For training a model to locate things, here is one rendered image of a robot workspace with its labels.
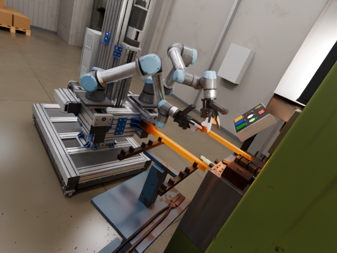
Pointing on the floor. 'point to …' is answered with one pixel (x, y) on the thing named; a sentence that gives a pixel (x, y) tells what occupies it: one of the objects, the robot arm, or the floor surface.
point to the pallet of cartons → (14, 20)
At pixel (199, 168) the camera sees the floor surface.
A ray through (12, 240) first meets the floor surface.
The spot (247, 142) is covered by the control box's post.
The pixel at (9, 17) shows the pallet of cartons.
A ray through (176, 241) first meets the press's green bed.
